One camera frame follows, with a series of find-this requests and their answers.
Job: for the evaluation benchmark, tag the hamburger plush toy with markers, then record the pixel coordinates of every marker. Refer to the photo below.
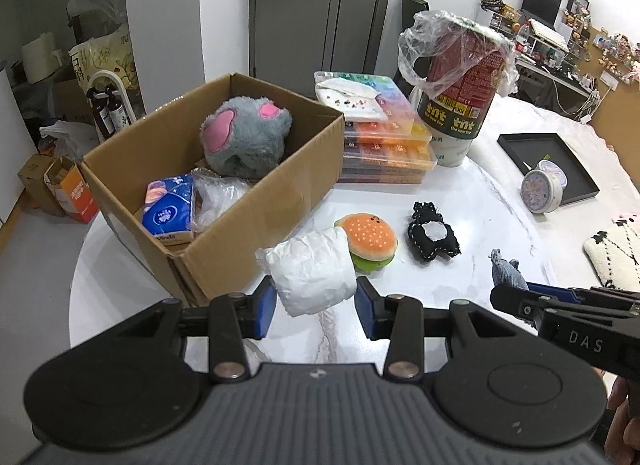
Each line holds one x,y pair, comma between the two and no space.
370,237

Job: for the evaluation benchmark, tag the blue tissue pack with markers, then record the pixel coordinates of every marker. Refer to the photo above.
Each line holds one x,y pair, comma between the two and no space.
167,210

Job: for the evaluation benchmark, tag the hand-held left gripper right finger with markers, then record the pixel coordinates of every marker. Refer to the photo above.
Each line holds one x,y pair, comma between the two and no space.
368,315

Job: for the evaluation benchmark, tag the clear plastic bag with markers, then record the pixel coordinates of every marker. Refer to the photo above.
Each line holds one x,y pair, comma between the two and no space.
220,197

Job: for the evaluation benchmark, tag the black rectangular tray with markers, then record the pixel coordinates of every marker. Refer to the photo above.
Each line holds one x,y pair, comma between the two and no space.
575,180

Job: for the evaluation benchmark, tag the white base cabinet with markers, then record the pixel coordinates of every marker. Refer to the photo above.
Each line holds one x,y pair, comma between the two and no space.
9,145

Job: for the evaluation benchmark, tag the person's right hand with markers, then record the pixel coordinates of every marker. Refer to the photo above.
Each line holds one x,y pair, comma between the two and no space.
622,425

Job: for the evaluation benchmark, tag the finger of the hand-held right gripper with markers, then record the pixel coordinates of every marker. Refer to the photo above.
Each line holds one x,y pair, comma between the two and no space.
515,302
555,291

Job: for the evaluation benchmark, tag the brown cardboard box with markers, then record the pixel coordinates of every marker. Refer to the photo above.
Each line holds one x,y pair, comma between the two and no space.
272,205

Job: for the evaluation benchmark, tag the black chair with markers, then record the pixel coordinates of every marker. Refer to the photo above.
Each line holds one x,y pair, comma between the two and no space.
412,7

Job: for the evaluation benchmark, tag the white desk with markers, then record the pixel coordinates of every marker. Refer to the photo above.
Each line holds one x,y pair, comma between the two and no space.
555,80

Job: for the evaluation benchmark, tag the white plastic bag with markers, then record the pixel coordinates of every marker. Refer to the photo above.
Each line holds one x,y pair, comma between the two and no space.
67,137

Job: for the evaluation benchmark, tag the picture frame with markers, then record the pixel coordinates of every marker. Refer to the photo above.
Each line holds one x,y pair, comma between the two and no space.
579,1

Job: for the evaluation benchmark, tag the dark pump bottle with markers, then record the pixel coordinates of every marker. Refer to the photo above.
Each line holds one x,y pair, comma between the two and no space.
120,110
103,120

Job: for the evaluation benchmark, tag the white soft roll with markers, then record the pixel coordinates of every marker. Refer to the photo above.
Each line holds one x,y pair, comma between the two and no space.
310,270

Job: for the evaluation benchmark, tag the white cylindrical appliance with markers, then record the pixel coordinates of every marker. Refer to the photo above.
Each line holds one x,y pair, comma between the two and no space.
42,57

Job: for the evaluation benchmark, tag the clear plastic bin liner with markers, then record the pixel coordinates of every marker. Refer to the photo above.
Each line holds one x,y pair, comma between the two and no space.
417,50

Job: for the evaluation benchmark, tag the white round tin lid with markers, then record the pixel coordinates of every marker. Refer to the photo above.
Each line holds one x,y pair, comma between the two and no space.
535,192

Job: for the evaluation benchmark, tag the red cylindrical trash can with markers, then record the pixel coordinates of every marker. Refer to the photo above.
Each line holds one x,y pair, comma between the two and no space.
460,95

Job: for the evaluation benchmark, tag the small brown cardboard carton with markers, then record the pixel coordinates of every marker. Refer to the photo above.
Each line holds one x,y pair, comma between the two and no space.
35,185

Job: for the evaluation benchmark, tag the orange white carton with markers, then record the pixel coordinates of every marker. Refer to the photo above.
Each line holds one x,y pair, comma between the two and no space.
75,192

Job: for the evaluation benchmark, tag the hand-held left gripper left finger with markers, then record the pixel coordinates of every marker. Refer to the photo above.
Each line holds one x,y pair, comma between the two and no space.
265,310

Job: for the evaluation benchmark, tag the white bead packet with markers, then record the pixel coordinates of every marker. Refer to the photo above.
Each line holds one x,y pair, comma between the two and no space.
350,95

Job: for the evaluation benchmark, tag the white desktop drawer organizer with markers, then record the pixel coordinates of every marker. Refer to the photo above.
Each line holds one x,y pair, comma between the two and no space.
502,24

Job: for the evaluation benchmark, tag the white knitted cloth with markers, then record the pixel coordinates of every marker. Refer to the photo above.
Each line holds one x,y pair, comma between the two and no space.
612,255

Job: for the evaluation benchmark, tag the orange bead storage box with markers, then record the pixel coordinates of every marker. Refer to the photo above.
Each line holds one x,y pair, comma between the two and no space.
390,175
395,152

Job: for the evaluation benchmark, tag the white round tin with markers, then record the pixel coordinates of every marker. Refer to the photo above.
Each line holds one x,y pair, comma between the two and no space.
557,180

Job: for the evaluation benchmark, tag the white keyboard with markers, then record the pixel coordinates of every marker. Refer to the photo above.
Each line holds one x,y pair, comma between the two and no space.
549,34

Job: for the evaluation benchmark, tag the black candy-shaped plush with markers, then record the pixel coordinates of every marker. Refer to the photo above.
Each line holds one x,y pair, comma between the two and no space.
425,245

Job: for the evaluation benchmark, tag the small gray plush toy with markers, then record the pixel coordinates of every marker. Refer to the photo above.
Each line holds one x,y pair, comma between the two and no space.
505,272

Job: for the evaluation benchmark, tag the gray door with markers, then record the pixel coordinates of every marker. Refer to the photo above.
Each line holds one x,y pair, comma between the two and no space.
310,15

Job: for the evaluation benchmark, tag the bed with white blanket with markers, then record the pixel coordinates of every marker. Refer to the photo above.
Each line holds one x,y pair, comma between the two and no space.
565,245

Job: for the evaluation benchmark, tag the rainbow bead storage box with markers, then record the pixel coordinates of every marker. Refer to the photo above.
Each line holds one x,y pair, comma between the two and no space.
400,110

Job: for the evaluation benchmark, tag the yellow printed bag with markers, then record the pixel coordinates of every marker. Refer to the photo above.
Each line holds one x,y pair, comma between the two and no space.
107,57

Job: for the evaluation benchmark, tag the gray mouse plush toy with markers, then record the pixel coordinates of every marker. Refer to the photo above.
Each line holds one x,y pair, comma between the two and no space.
245,145

